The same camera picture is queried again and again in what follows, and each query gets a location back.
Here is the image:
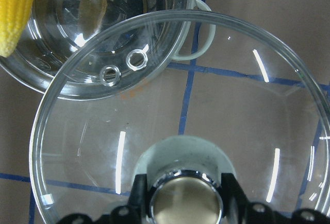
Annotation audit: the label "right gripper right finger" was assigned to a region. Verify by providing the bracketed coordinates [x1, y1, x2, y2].
[221, 173, 251, 223]

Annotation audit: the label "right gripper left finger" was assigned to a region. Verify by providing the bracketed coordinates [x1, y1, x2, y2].
[128, 174, 149, 223]

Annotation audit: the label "glass pot lid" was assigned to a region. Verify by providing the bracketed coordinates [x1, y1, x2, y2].
[29, 10, 329, 223]

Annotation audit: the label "yellow corn cob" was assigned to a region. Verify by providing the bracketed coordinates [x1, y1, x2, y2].
[1, 0, 33, 58]

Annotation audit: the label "pale green cooking pot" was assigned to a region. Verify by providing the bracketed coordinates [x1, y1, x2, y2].
[1, 0, 216, 100]

